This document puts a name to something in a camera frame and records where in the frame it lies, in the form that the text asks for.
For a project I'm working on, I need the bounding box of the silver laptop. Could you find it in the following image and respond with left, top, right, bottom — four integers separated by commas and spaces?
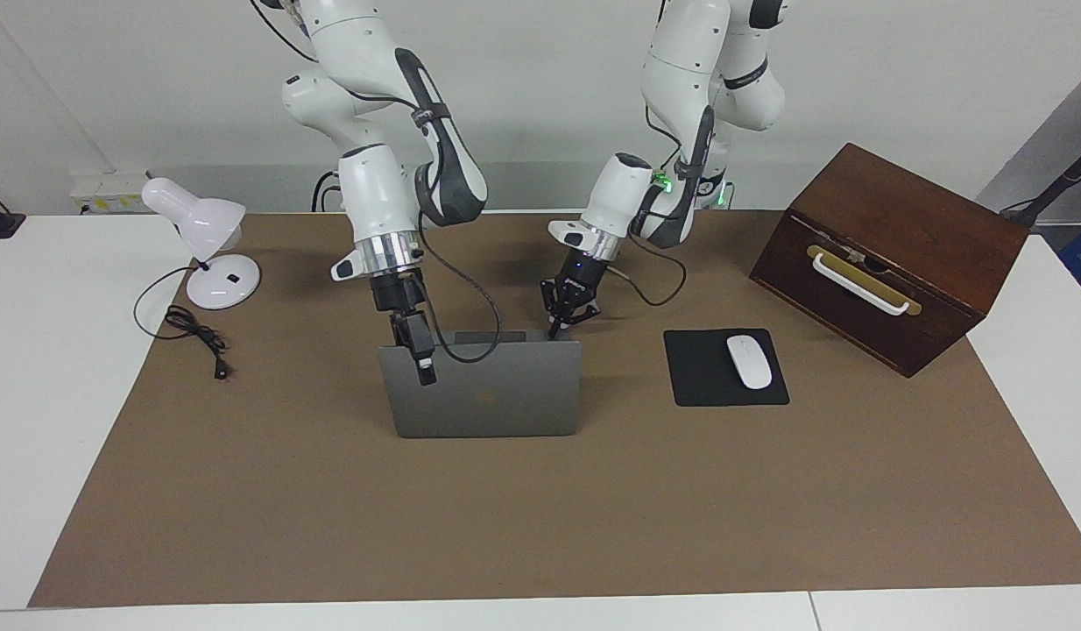
378, 329, 585, 439

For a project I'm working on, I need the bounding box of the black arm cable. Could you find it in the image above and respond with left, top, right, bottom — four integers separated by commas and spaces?
251, 0, 504, 365
606, 105, 717, 308

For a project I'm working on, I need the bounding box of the brown table mat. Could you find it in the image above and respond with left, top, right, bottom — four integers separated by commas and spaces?
28, 210, 1081, 608

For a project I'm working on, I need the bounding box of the black stand pole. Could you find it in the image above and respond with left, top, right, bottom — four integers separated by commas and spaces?
1000, 138, 1081, 230

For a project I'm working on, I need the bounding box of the black mouse pad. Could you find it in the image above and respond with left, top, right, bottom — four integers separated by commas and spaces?
663, 329, 791, 408

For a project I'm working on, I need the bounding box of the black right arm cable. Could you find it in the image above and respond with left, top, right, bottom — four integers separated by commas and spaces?
251, 0, 504, 365

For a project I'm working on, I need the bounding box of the black lamp power cable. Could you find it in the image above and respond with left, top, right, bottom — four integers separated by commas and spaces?
133, 266, 233, 382

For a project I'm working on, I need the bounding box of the white power strip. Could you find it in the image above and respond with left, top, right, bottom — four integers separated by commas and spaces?
70, 171, 152, 216

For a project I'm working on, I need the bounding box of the white desk lamp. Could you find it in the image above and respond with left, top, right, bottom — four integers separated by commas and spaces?
141, 177, 263, 311

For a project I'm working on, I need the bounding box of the dark brown wooden box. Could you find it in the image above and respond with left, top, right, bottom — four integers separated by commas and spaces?
749, 143, 1030, 379

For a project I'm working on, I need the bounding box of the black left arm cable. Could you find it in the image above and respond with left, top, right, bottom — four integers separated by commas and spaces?
606, 105, 717, 308

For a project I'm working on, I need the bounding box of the white box handle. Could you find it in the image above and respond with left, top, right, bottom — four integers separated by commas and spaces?
810, 252, 911, 316

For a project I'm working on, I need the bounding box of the white computer mouse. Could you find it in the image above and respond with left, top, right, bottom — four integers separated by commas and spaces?
726, 335, 774, 391

